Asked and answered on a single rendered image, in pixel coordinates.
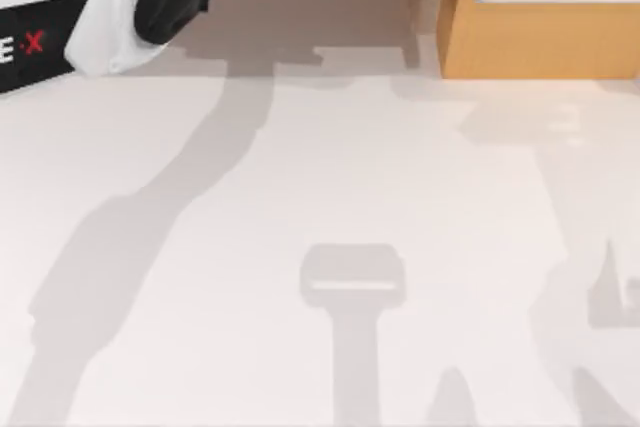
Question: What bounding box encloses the wooden cupboard door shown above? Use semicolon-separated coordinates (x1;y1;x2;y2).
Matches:
441;0;640;80

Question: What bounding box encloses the wooden cupboard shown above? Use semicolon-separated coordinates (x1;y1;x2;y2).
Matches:
435;0;640;81

